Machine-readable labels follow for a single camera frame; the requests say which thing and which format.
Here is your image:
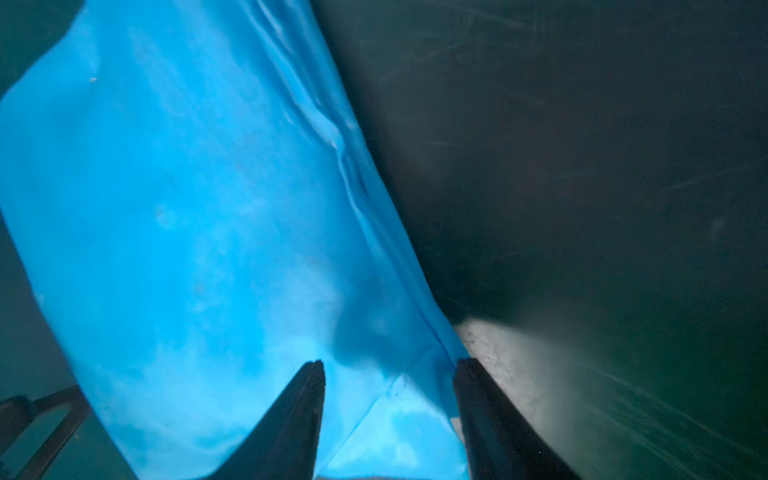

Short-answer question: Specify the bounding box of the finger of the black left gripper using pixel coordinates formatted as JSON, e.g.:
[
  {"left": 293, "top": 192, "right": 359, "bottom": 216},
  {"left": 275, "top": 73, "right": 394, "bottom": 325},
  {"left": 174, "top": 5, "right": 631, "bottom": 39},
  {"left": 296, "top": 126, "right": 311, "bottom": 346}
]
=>
[{"left": 0, "top": 383, "right": 92, "bottom": 480}]

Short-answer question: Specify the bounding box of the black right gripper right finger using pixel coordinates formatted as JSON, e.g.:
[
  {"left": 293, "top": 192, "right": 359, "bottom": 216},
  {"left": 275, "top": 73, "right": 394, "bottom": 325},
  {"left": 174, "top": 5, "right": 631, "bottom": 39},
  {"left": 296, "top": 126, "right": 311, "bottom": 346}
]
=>
[{"left": 453, "top": 358, "right": 579, "bottom": 479}]

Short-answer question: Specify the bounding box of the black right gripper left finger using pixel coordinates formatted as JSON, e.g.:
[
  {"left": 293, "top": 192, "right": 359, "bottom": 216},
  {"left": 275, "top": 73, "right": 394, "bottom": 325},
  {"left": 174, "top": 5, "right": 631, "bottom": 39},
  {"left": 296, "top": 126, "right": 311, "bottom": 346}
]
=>
[{"left": 209, "top": 360, "right": 326, "bottom": 480}]

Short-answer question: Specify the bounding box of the blue raincoat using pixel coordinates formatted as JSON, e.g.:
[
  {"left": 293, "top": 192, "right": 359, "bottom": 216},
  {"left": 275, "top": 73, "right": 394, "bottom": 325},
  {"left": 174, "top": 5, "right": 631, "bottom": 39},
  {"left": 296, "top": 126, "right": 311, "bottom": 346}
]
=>
[{"left": 1, "top": 1, "right": 469, "bottom": 479}]

